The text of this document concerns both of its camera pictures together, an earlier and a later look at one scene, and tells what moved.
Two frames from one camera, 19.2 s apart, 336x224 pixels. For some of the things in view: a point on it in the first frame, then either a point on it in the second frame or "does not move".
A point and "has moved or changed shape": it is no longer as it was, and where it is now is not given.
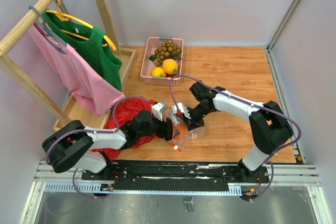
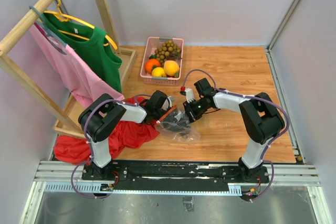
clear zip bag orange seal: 181,135 has moved or changed shape
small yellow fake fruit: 169,65 does not move
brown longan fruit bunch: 168,50 does not move
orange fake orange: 182,128 to 149,64
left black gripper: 166,129 to 168,108
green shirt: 90,41 does not move
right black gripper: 192,123 to 192,116
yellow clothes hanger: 59,13 does not move
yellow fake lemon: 157,72 does not move
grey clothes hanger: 52,37 does not move
